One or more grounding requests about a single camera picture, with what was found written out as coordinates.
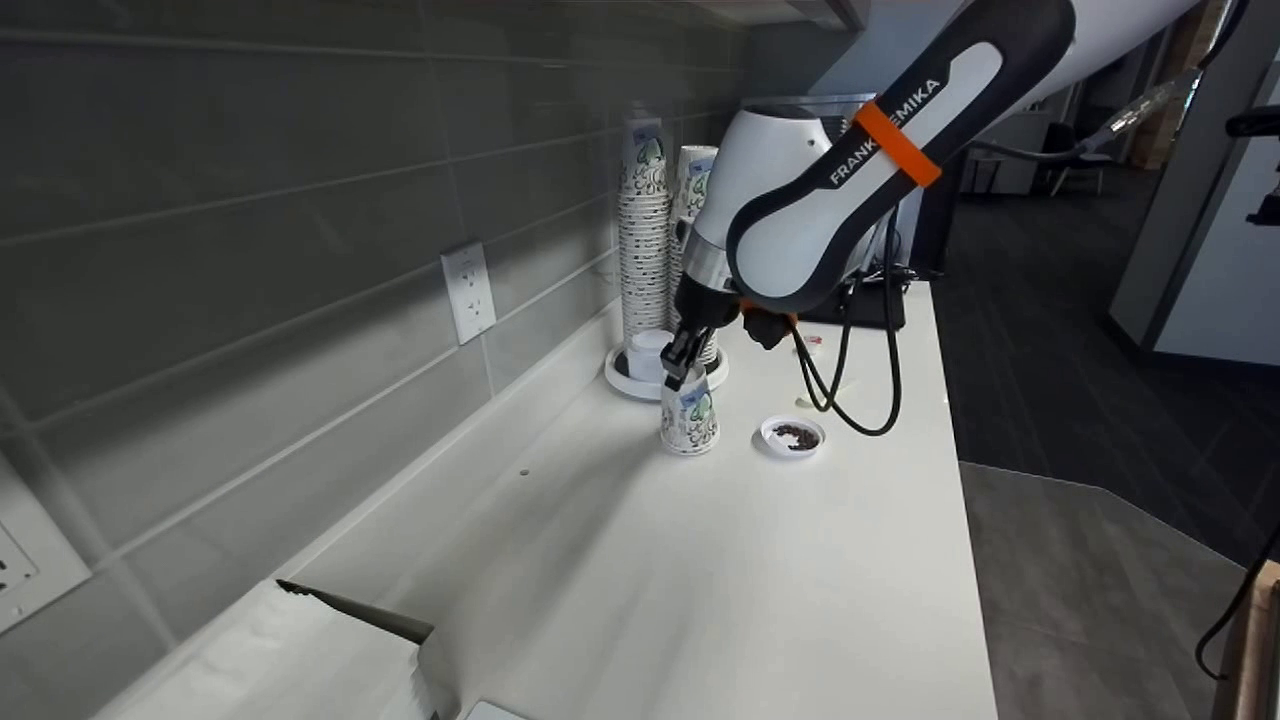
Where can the white lid stack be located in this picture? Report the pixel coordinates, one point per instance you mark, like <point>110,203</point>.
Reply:
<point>646,354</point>

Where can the wooden panel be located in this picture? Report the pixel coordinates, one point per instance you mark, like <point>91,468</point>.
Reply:
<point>1260,653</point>

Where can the white cabinet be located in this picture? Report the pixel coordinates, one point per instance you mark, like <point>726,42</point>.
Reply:
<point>1205,252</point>

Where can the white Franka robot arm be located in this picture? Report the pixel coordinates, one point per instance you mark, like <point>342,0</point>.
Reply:
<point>802,225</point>

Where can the white wall outlet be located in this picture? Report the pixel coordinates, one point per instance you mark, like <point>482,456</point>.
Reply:
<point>32,555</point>
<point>469,290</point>

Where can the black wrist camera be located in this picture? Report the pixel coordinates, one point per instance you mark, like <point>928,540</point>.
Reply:
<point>768,331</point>

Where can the white open cardboard box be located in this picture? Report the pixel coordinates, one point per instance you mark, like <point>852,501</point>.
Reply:
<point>293,662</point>

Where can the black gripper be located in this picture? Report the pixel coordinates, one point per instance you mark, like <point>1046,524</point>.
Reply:
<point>704,312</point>

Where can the tall sleeved paper cup stack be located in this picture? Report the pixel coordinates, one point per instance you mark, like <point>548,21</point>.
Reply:
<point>642,225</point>

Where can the stainless steel appliance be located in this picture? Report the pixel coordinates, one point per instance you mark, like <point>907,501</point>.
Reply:
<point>950,234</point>

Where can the white round tray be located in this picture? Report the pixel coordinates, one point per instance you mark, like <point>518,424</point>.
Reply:
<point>624,382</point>

